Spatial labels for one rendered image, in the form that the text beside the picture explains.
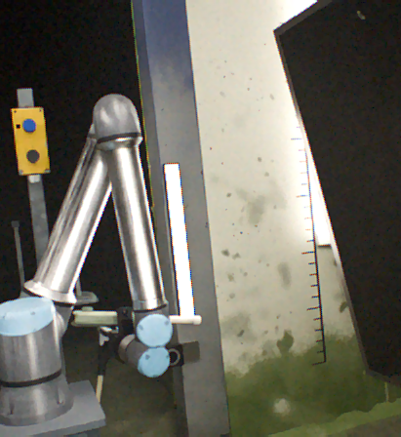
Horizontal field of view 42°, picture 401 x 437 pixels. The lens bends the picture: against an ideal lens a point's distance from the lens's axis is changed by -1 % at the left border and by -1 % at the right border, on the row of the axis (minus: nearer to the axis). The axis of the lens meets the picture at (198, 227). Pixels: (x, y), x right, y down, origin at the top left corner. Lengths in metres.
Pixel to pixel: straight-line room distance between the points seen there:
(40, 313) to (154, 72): 1.17
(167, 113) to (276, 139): 0.49
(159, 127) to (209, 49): 0.39
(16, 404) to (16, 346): 0.14
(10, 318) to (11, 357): 0.09
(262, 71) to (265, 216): 0.61
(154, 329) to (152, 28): 1.27
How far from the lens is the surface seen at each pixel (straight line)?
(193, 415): 2.27
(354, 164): 1.87
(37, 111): 2.20
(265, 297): 2.27
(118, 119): 1.34
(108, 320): 1.80
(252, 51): 2.33
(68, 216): 1.46
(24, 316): 1.31
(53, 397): 1.36
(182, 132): 2.14
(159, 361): 1.52
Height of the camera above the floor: 1.12
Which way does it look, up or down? 3 degrees down
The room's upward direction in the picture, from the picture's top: 6 degrees counter-clockwise
